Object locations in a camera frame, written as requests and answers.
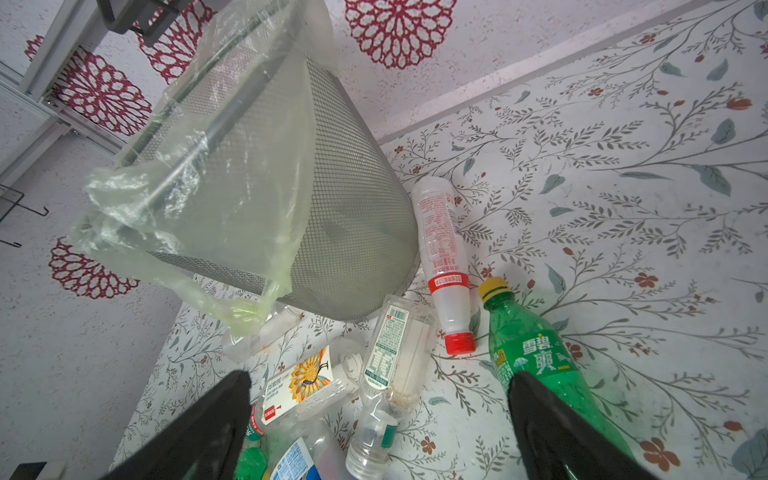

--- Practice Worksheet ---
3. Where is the black wire wall rack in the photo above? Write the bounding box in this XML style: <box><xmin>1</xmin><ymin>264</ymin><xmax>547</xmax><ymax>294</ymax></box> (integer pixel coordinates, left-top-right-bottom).
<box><xmin>0</xmin><ymin>185</ymin><xmax>50</xmax><ymax>223</ymax></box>

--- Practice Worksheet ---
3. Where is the clear bottle blue orange label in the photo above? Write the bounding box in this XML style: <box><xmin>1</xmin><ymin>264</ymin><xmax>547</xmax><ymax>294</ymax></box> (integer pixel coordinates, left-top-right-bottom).
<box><xmin>265</xmin><ymin>420</ymin><xmax>353</xmax><ymax>480</ymax></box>

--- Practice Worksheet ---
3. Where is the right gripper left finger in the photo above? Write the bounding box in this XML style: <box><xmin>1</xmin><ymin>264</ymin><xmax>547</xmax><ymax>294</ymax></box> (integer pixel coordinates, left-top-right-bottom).
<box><xmin>104</xmin><ymin>370</ymin><xmax>251</xmax><ymax>480</ymax></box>

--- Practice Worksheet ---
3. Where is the grey mesh waste bin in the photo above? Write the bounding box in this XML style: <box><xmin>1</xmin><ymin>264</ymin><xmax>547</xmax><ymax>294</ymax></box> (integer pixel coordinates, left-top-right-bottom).
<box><xmin>116</xmin><ymin>0</ymin><xmax>421</xmax><ymax>322</ymax></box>

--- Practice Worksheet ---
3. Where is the green soda bottle upright-lying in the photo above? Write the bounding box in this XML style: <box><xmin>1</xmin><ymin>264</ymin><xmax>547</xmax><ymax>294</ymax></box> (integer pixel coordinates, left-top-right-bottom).
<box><xmin>478</xmin><ymin>277</ymin><xmax>632</xmax><ymax>455</ymax></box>

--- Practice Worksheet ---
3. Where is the green soda bottle yellow cap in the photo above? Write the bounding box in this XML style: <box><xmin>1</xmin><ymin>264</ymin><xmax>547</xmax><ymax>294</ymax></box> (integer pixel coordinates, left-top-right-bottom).
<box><xmin>233</xmin><ymin>447</ymin><xmax>268</xmax><ymax>480</ymax></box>

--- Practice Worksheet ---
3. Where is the translucent green bin liner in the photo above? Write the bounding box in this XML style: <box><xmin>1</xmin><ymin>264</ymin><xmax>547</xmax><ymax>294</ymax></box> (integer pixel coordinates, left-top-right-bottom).
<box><xmin>69</xmin><ymin>1</ymin><xmax>337</xmax><ymax>336</ymax></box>

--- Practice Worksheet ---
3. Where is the clear bottle sunflower label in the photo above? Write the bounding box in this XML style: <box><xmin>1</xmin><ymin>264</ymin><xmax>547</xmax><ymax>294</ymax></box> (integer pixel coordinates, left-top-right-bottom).
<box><xmin>246</xmin><ymin>337</ymin><xmax>365</xmax><ymax>441</ymax></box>

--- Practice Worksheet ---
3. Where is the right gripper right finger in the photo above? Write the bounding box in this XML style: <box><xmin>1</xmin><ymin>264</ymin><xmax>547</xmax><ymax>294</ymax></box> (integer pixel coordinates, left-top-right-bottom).
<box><xmin>508</xmin><ymin>371</ymin><xmax>654</xmax><ymax>479</ymax></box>

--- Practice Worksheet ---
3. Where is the clear bottle green white label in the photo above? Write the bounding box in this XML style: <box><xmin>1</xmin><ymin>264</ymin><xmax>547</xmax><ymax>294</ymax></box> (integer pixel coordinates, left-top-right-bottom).
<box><xmin>345</xmin><ymin>295</ymin><xmax>436</xmax><ymax>479</ymax></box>

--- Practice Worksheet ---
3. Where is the white bottle red cap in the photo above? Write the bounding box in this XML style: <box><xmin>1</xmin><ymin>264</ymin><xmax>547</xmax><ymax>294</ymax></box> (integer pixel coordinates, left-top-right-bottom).
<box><xmin>411</xmin><ymin>176</ymin><xmax>476</xmax><ymax>355</ymax></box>

